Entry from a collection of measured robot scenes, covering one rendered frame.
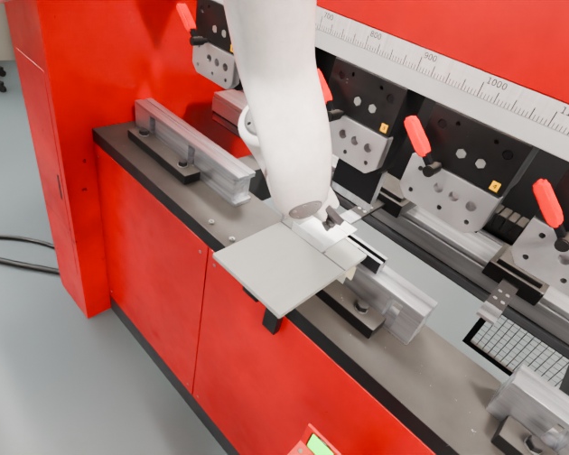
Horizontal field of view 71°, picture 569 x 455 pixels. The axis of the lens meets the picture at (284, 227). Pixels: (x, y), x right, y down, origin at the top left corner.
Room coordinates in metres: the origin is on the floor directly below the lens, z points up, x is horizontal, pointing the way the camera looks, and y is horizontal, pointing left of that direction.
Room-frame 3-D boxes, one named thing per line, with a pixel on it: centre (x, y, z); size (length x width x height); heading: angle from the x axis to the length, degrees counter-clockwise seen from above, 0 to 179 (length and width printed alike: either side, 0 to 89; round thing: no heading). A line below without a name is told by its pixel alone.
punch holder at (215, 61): (0.96, 0.23, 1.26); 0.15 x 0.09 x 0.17; 55
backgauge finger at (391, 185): (0.86, -0.20, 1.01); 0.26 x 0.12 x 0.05; 145
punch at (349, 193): (0.72, -0.12, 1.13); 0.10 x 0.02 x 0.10; 55
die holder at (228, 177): (1.04, 0.33, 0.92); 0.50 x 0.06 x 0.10; 55
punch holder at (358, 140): (0.73, -0.10, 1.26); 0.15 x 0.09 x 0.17; 55
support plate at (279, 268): (0.60, -0.03, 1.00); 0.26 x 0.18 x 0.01; 145
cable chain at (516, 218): (0.93, -0.52, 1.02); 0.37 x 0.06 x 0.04; 55
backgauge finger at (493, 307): (0.66, -0.48, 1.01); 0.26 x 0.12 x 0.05; 145
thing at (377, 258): (0.71, -0.14, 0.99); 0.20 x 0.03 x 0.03; 55
